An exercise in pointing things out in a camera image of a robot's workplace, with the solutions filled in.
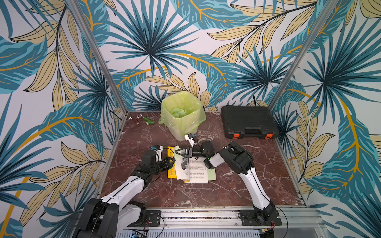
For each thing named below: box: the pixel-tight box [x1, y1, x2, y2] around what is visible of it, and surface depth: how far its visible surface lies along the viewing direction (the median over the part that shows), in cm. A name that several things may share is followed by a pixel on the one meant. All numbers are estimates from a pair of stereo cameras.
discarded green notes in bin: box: [171, 107, 187, 119], surface depth 105 cm
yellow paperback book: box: [167, 145, 209, 184], surface depth 87 cm
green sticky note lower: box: [207, 168, 217, 181], surface depth 87 cm
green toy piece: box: [143, 116, 156, 125], surface depth 113 cm
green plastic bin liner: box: [158, 91, 207, 136], surface depth 93 cm
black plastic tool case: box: [221, 105, 280, 139], surface depth 105 cm
